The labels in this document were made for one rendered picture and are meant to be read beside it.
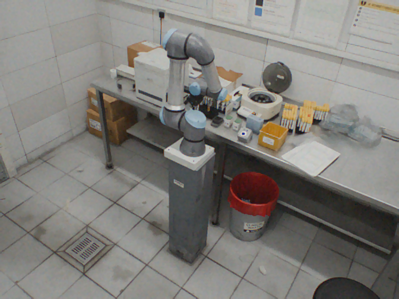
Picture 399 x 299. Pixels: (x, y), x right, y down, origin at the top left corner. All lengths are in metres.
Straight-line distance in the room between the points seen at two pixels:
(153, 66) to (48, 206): 1.46
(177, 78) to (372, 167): 1.24
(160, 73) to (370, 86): 1.35
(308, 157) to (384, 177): 0.42
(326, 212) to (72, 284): 1.84
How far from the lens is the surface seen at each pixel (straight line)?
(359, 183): 2.06
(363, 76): 2.43
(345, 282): 1.87
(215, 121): 2.24
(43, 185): 3.25
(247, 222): 2.50
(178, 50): 1.72
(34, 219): 2.99
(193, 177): 1.92
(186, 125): 1.83
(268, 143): 2.09
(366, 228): 2.72
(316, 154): 2.14
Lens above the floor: 2.10
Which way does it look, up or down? 37 degrees down
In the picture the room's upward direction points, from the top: 4 degrees clockwise
